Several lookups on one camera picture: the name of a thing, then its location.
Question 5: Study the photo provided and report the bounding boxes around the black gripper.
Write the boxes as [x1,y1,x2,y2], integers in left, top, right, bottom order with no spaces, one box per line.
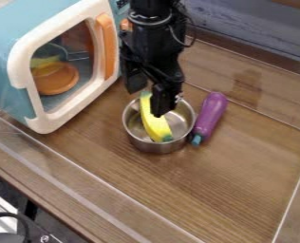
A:
[119,13,188,118]

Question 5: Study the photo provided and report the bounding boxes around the yellow toy banana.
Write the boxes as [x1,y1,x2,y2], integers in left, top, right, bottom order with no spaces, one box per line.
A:
[139,91,173,142]

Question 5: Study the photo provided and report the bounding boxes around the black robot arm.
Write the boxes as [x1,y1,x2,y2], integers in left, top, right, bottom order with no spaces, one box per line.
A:
[119,0,193,118]

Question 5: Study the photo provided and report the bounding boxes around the silver metal pot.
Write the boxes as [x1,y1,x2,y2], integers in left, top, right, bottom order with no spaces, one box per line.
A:
[122,99,196,154]

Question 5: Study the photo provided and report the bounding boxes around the purple toy eggplant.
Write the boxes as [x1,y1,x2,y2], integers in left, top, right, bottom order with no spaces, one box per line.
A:
[192,92,228,146]

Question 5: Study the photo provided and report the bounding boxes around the orange plate in microwave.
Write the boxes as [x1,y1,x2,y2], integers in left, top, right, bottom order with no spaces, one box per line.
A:
[31,62,79,96]

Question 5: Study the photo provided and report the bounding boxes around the blue white toy microwave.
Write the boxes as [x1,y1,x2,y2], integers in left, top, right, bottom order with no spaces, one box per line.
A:
[0,0,129,134]

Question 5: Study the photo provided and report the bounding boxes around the black cable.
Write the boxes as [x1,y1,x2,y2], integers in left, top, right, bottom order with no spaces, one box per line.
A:
[0,212,31,243]

